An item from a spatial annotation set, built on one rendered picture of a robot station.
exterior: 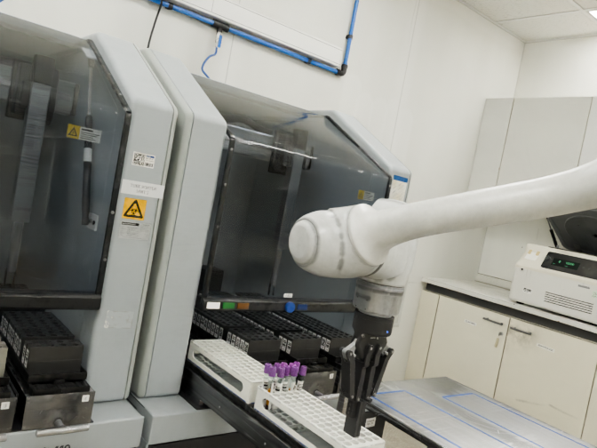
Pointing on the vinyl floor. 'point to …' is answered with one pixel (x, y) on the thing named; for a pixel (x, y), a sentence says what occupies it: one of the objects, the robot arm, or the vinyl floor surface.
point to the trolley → (459, 417)
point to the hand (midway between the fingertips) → (354, 416)
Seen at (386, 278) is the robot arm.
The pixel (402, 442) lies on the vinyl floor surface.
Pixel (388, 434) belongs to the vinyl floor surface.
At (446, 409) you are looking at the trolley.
